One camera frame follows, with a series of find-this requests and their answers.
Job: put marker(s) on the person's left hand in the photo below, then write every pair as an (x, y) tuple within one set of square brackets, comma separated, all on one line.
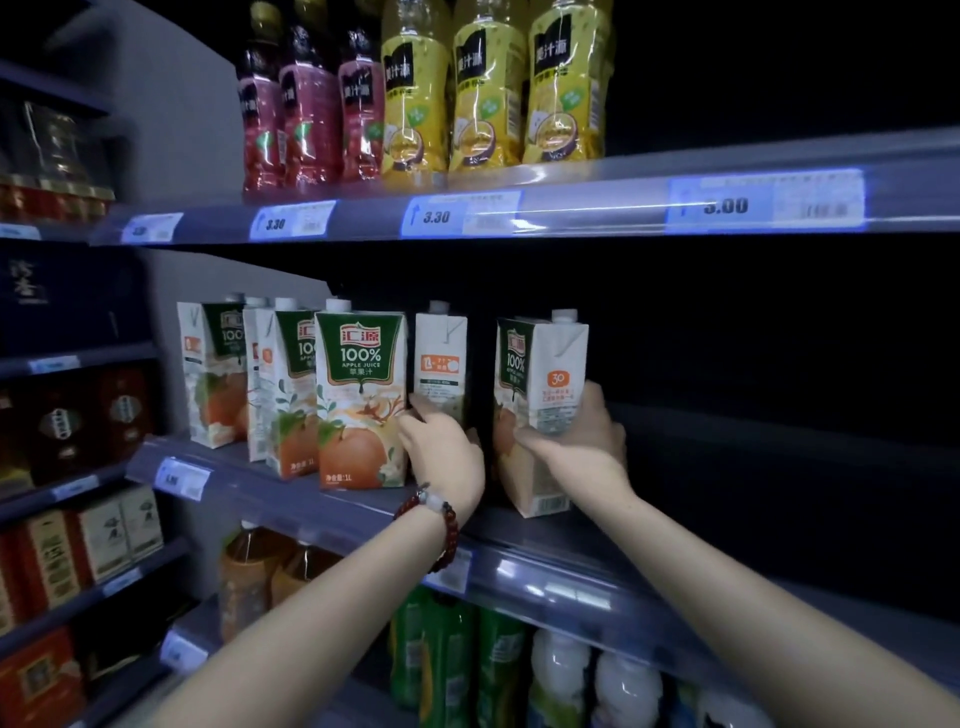
[(442, 465)]

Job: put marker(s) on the person's right hand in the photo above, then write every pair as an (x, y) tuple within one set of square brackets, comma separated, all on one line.
[(589, 457)]

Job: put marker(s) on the person's left thumb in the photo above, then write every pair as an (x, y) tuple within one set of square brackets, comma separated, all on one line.
[(475, 439)]

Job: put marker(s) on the person's right thumb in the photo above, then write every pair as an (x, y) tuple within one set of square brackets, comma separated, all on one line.
[(541, 444)]

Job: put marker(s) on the apple juice carton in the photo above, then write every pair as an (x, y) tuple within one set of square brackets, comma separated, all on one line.
[(289, 390), (358, 390), (441, 360), (253, 337), (541, 360), (212, 375)]

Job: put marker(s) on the person's right forearm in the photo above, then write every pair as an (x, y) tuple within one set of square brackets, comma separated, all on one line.
[(750, 622)]

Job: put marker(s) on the person's left forearm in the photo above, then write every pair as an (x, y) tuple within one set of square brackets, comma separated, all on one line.
[(315, 637)]

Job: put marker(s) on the blue white price tag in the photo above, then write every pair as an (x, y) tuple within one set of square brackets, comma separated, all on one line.
[(460, 214), (765, 199), (182, 478), (152, 228), (451, 574), (182, 652), (292, 220)]

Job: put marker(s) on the orange tea bottle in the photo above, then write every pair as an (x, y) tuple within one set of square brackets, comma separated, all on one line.
[(244, 585), (300, 571)]

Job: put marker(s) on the green drink bottle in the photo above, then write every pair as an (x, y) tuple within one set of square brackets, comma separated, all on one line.
[(448, 664), (501, 671), (409, 649)]

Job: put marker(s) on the white drink bottle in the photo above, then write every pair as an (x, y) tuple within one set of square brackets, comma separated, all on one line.
[(626, 694), (724, 712), (559, 679)]

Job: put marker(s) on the yellow juice bottle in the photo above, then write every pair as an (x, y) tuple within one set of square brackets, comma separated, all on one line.
[(568, 90), (489, 97), (415, 105)]

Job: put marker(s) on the beige tea box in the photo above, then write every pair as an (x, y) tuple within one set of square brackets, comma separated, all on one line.
[(105, 538), (142, 523)]

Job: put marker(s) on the red juice bottle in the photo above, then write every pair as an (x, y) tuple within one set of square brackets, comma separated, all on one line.
[(259, 127), (362, 112), (309, 120)]

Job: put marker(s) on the dark red box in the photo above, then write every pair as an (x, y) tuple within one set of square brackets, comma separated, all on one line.
[(60, 427), (124, 411)]

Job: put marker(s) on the dark side shelving unit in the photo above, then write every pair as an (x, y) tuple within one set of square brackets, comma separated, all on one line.
[(75, 360)]

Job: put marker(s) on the dark blue gift box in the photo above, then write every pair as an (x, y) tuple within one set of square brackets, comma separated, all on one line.
[(67, 300)]

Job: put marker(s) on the red tan tea box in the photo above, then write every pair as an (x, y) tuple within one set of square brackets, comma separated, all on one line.
[(46, 559)]

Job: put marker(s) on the bright red gift box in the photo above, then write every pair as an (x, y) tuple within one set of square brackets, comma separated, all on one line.
[(37, 675)]

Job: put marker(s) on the row of clear-lidded jars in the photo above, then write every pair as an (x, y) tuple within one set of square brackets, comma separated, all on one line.
[(52, 161)]

